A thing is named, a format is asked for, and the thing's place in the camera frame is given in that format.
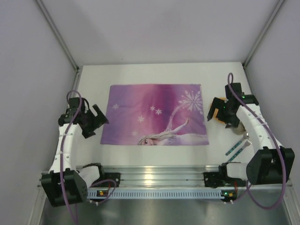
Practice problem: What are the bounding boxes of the aluminium mounting rail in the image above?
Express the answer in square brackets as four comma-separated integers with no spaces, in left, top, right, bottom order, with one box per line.
[37,165,291,188]

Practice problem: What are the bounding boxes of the aluminium frame post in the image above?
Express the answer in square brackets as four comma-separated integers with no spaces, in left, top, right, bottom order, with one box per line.
[242,0,286,69]
[34,0,79,71]

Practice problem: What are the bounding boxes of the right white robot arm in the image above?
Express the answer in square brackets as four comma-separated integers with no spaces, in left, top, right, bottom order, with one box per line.
[207,82,295,185]

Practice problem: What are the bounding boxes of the purple printed placemat cloth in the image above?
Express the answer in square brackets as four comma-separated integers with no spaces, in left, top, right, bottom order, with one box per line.
[101,84,209,146]

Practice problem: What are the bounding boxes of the right aluminium frame post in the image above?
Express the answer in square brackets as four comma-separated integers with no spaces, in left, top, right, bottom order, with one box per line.
[242,0,286,69]

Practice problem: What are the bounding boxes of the spoon with teal handle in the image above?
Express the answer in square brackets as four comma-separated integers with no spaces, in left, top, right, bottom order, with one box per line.
[225,132,249,156]

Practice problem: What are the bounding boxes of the fork with teal handle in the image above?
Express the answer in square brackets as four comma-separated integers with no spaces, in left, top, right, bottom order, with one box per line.
[227,139,252,163]

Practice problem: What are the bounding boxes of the perforated grey cable duct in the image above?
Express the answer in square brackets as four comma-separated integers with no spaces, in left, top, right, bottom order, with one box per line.
[87,189,236,200]

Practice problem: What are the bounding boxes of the round woven bamboo plate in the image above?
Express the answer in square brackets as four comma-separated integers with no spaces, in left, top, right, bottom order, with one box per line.
[209,97,227,124]

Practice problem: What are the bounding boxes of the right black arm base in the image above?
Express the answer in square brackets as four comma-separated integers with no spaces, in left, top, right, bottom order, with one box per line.
[203,172,246,188]

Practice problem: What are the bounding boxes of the left aluminium frame post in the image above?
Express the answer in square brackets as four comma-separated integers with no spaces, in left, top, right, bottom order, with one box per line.
[34,0,79,71]

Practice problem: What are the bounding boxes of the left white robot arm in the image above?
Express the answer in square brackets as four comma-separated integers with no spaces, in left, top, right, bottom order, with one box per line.
[41,97,109,207]

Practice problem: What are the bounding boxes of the speckled ceramic cup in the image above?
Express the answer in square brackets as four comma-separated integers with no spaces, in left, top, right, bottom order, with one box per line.
[232,123,246,135]

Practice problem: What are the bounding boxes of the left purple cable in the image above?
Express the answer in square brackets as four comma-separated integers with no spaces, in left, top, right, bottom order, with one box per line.
[60,90,118,223]

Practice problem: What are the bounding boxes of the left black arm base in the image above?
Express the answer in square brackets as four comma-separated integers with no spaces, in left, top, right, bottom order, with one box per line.
[91,172,121,188]

